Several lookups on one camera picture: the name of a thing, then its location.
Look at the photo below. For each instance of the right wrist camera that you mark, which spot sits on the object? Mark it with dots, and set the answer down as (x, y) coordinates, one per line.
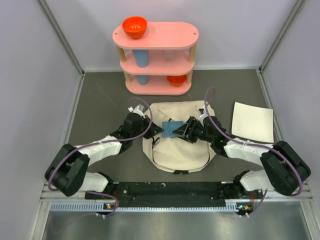
(202, 114)

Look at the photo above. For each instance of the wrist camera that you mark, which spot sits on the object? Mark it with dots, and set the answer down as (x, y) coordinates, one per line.
(202, 114)
(139, 109)

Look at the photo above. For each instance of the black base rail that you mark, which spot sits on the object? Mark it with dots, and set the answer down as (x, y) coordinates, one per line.
(132, 190)

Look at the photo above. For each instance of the orange bowl bottom shelf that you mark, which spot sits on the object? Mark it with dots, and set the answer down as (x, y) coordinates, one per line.
(177, 80)

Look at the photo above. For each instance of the clear glass cup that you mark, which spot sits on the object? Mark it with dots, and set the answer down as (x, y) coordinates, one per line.
(169, 55)

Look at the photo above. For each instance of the orange bowl on shelf top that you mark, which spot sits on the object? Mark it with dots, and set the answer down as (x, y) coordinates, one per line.
(135, 26)

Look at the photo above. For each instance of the blue cup bottom shelf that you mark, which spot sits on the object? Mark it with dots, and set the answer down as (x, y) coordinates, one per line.
(142, 79)

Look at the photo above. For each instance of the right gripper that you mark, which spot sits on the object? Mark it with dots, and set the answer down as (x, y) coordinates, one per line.
(183, 130)

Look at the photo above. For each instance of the pink three-tier shelf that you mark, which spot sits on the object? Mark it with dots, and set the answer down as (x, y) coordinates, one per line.
(160, 35)

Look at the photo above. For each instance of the blue cup shelf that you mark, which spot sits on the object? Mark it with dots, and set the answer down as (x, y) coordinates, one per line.
(142, 79)
(141, 57)

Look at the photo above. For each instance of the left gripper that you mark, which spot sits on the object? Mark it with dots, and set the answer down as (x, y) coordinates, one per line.
(154, 129)

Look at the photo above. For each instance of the white square board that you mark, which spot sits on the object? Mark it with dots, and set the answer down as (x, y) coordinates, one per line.
(253, 123)

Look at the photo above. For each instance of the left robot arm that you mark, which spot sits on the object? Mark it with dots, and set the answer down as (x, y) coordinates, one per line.
(68, 172)

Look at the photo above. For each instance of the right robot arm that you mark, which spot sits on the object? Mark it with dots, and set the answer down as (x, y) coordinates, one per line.
(283, 169)

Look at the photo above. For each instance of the small teal notebook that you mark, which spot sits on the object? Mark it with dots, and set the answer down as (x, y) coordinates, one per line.
(168, 128)

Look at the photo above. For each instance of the cream canvas backpack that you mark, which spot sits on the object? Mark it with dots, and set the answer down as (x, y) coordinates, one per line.
(174, 154)

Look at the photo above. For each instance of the blue cup middle shelf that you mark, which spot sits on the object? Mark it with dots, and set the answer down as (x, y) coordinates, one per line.
(141, 57)

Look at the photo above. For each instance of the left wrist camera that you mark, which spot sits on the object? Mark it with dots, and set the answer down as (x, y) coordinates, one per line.
(139, 109)

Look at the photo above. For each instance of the grey cable duct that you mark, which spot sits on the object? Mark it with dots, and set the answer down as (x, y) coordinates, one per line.
(106, 206)

